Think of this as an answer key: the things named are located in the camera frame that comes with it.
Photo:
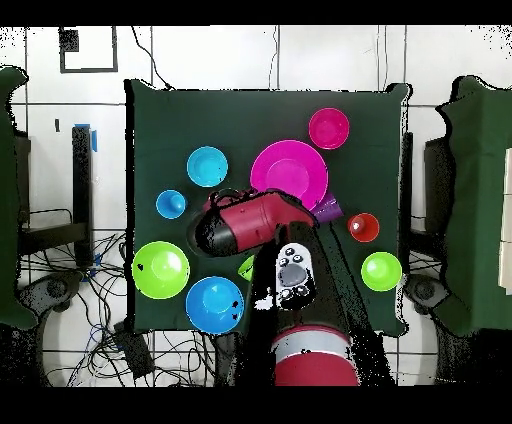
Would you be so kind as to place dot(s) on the large pink bowl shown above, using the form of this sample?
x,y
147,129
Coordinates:
x,y
288,168

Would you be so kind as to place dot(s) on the green cup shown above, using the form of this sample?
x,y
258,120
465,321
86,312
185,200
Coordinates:
x,y
247,268

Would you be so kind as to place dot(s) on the small cyan bowl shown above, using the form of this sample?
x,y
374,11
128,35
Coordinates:
x,y
207,166

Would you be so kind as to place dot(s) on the purple cup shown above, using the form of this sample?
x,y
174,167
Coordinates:
x,y
330,210

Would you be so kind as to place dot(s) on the large blue bowl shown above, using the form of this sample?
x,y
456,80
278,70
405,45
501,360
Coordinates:
x,y
214,306

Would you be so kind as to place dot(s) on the small magenta bowl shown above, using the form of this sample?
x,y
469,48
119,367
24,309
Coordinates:
x,y
328,128

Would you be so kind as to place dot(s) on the small green bowl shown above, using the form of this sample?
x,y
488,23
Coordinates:
x,y
381,271

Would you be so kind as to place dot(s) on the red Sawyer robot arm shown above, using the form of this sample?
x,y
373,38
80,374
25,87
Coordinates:
x,y
256,224

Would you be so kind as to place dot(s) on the stack of white boxes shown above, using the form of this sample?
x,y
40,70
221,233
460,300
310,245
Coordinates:
x,y
507,220

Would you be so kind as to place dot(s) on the blue cup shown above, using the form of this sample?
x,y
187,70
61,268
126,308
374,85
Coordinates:
x,y
171,204

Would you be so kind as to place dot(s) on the orange red cup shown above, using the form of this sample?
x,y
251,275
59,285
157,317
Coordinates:
x,y
363,227

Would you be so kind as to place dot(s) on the dark green tablecloth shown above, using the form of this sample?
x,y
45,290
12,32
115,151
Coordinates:
x,y
200,120

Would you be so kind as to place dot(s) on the large green bowl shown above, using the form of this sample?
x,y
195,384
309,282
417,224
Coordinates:
x,y
160,270

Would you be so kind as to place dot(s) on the black metal stand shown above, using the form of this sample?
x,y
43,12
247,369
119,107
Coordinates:
x,y
82,192

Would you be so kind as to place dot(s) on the blue tape strip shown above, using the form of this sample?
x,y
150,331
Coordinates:
x,y
94,140

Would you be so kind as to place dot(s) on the black box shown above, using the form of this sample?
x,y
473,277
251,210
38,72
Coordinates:
x,y
22,180
438,188

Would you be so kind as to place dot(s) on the grey chair base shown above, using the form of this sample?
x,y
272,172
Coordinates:
x,y
424,290
56,288

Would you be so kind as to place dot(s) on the black power strip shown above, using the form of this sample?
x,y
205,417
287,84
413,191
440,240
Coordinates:
x,y
134,352

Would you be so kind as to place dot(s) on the green cloth side table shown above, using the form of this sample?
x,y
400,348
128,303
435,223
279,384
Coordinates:
x,y
480,200
8,200

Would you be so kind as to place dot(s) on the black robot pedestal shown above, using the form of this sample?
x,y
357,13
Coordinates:
x,y
228,360

